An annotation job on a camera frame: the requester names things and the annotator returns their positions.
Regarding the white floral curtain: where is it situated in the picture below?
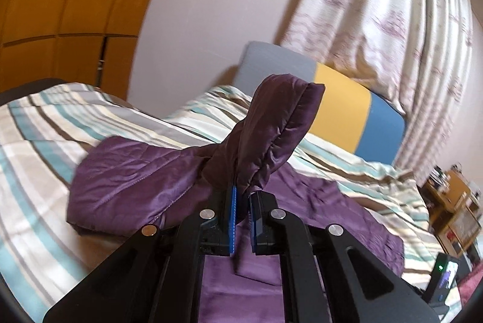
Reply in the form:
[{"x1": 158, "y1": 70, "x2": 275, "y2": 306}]
[{"x1": 281, "y1": 0, "x2": 474, "y2": 188}]

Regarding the wooden desk with clutter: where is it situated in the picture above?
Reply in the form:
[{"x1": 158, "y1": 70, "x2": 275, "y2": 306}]
[{"x1": 421, "y1": 162, "x2": 483, "y2": 265}]

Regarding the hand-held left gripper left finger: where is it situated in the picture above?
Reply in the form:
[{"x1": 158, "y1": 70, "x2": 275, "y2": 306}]
[{"x1": 42, "y1": 185, "x2": 242, "y2": 323}]

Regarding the purple quilted jacket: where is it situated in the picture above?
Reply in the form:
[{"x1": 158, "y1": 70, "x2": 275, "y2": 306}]
[{"x1": 66, "y1": 74, "x2": 406, "y2": 323}]

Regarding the grey yellow blue headboard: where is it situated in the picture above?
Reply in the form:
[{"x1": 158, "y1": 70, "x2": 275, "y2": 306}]
[{"x1": 232, "y1": 41, "x2": 408, "y2": 169}]

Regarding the dark cloth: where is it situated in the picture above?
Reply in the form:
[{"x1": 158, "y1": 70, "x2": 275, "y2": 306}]
[{"x1": 0, "y1": 78, "x2": 69, "y2": 105}]

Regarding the striped bed blanket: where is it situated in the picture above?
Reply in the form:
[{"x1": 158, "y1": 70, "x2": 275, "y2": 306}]
[{"x1": 0, "y1": 82, "x2": 459, "y2": 323}]

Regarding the pink blanket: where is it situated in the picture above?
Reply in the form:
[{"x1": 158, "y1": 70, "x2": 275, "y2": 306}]
[{"x1": 455, "y1": 264, "x2": 483, "y2": 313}]

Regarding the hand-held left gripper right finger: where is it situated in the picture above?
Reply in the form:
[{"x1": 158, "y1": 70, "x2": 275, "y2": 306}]
[{"x1": 249, "y1": 191, "x2": 442, "y2": 323}]

